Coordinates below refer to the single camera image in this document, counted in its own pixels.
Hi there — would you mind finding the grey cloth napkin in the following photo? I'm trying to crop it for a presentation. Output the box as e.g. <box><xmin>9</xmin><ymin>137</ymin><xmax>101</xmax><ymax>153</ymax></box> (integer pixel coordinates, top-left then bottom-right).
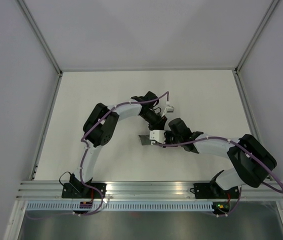
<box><xmin>139</xmin><ymin>134</ymin><xmax>155</xmax><ymax>146</ymax></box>

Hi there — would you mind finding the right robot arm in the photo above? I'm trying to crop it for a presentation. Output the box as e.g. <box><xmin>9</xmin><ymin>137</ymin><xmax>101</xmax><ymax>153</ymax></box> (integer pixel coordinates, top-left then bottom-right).
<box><xmin>164</xmin><ymin>118</ymin><xmax>283</xmax><ymax>198</ymax></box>

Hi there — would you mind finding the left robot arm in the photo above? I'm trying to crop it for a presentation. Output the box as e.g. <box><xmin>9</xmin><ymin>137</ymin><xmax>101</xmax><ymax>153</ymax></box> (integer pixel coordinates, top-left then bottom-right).
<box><xmin>69</xmin><ymin>91</ymin><xmax>169</xmax><ymax>198</ymax></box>

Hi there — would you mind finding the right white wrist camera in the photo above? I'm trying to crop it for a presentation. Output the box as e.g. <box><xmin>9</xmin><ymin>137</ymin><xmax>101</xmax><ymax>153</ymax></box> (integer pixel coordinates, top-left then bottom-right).
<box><xmin>149</xmin><ymin>130</ymin><xmax>166</xmax><ymax>145</ymax></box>

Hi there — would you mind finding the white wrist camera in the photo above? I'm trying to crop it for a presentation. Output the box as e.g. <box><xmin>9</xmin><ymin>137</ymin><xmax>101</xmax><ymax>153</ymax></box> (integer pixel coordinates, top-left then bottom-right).
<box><xmin>149</xmin><ymin>130</ymin><xmax>166</xmax><ymax>145</ymax></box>
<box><xmin>162</xmin><ymin>100</ymin><xmax>175</xmax><ymax>116</ymax></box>

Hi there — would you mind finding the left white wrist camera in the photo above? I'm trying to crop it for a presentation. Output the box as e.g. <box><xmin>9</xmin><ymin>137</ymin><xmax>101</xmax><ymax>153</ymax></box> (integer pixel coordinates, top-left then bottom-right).
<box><xmin>162</xmin><ymin>100</ymin><xmax>175</xmax><ymax>116</ymax></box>

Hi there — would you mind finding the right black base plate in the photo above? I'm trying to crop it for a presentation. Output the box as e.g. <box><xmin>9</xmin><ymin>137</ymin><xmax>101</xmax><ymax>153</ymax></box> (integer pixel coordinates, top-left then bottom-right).
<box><xmin>189</xmin><ymin>182</ymin><xmax>240</xmax><ymax>200</ymax></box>

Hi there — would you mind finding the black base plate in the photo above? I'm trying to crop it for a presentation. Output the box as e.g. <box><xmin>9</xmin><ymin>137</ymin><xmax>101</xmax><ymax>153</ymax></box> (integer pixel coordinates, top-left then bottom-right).
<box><xmin>61</xmin><ymin>182</ymin><xmax>107</xmax><ymax>199</ymax></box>
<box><xmin>189</xmin><ymin>182</ymin><xmax>240</xmax><ymax>200</ymax></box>

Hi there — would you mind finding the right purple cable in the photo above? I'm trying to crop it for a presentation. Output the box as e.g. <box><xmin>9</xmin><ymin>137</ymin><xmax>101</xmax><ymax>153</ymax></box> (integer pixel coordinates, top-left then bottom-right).
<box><xmin>153</xmin><ymin>136</ymin><xmax>283</xmax><ymax>219</ymax></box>

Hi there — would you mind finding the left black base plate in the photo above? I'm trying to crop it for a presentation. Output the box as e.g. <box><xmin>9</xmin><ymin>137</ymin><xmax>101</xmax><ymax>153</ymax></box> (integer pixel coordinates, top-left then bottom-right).
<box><xmin>61</xmin><ymin>182</ymin><xmax>107</xmax><ymax>199</ymax></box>

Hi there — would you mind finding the aluminium front rail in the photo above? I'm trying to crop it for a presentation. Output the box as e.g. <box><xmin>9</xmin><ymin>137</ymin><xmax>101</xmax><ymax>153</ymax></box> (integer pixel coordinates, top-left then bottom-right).
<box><xmin>15</xmin><ymin>180</ymin><xmax>283</xmax><ymax>202</ymax></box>

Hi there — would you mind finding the white slotted cable duct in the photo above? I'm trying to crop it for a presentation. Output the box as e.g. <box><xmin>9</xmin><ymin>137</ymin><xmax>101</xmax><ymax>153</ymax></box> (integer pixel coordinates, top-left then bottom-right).
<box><xmin>26</xmin><ymin>200</ymin><xmax>214</xmax><ymax>212</ymax></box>

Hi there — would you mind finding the right aluminium frame post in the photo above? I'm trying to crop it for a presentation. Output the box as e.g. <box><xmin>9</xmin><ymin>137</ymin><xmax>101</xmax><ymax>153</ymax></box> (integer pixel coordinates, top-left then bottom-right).
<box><xmin>233</xmin><ymin>0</ymin><xmax>281</xmax><ymax>75</ymax></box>

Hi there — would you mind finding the aluminium frame post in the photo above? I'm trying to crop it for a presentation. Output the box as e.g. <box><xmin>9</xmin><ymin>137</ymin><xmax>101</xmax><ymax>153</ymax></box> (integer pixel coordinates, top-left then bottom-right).
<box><xmin>15</xmin><ymin>0</ymin><xmax>63</xmax><ymax>76</ymax></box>
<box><xmin>233</xmin><ymin>0</ymin><xmax>281</xmax><ymax>75</ymax></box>

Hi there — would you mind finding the left aluminium frame post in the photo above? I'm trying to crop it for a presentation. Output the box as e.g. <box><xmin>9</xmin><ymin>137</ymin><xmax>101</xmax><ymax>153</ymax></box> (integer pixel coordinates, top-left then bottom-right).
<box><xmin>15</xmin><ymin>0</ymin><xmax>63</xmax><ymax>76</ymax></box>

